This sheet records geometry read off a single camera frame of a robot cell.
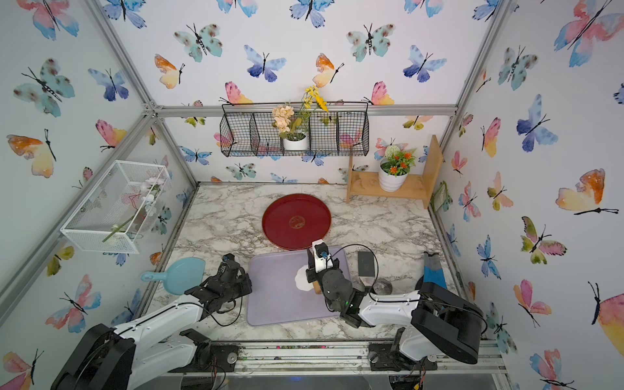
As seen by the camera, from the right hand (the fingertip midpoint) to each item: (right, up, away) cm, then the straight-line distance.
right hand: (314, 246), depth 78 cm
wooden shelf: (+46, +21, +31) cm, 59 cm away
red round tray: (-9, +6, +29) cm, 31 cm away
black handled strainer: (+17, -10, +15) cm, 25 cm away
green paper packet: (+56, +16, +32) cm, 67 cm away
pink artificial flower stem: (-47, +12, -8) cm, 49 cm away
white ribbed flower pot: (+31, +23, +26) cm, 46 cm away
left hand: (-22, -14, +11) cm, 28 cm away
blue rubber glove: (+43, -11, +11) cm, 46 cm away
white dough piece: (-5, -14, +13) cm, 20 cm away
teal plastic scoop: (-50, -14, +14) cm, 53 cm away
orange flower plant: (+33, +30, +20) cm, 49 cm away
